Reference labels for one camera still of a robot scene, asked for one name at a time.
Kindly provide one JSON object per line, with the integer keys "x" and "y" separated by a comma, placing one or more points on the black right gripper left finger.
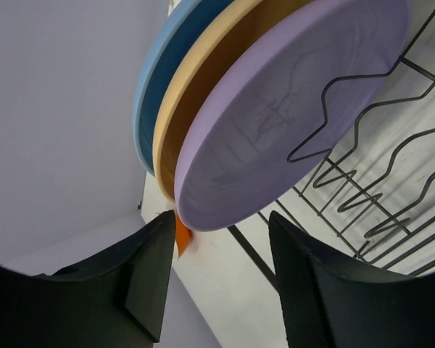
{"x": 115, "y": 298}

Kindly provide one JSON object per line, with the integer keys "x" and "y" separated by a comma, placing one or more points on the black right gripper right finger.
{"x": 329, "y": 299}

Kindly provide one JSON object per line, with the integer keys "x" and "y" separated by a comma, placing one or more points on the orange bowl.
{"x": 183, "y": 237}

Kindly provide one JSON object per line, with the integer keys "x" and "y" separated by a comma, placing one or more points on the purple plate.
{"x": 285, "y": 102}

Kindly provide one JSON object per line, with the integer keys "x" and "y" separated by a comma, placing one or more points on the blue plate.
{"x": 183, "y": 26}

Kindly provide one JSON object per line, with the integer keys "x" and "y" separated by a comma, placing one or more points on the tan yellow plate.
{"x": 221, "y": 43}

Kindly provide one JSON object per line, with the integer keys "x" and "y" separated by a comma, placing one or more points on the dark wire dish rack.
{"x": 373, "y": 196}

